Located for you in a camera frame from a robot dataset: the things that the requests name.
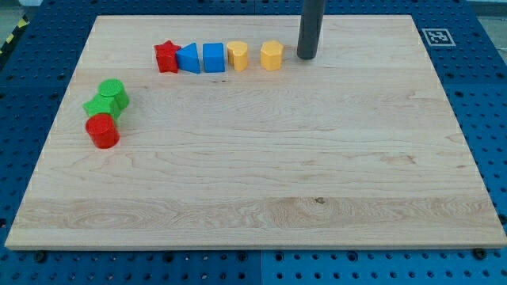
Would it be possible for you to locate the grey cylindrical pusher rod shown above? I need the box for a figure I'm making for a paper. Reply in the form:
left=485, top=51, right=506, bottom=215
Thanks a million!
left=297, top=0, right=326, bottom=60

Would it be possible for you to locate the yellow hexagon block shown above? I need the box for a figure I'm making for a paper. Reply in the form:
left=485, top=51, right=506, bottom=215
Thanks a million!
left=261, top=40, right=284, bottom=70

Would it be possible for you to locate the blue triangle block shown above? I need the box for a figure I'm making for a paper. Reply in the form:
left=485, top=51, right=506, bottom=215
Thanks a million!
left=176, top=43, right=200, bottom=74

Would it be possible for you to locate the green star block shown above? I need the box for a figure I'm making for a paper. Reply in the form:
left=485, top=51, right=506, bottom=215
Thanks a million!
left=82, top=94, right=121, bottom=120

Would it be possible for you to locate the light wooden board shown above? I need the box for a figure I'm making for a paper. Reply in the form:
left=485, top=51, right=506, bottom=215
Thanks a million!
left=6, top=15, right=506, bottom=251

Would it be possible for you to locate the yellow black hazard tape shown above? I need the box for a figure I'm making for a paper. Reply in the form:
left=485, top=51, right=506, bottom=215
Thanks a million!
left=1, top=14, right=30, bottom=56

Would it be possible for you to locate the white fiducial marker tag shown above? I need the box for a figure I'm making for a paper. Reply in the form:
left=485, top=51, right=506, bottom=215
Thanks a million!
left=422, top=28, right=456, bottom=47

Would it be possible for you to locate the green cylinder block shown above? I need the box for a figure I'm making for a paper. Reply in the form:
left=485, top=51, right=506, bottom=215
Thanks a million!
left=97, top=78, right=130, bottom=110

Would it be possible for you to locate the blue cube block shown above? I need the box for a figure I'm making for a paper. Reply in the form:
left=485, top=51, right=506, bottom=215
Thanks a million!
left=203, top=43, right=225, bottom=73

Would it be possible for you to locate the red star block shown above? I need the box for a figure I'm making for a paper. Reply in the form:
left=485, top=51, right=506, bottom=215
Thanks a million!
left=154, top=40, right=181, bottom=74

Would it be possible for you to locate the red cylinder block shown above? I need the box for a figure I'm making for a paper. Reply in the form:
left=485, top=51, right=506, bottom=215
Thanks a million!
left=85, top=113, right=120, bottom=149

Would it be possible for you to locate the yellow heart block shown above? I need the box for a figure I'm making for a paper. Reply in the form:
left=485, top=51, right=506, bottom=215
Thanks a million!
left=227, top=41, right=249, bottom=71

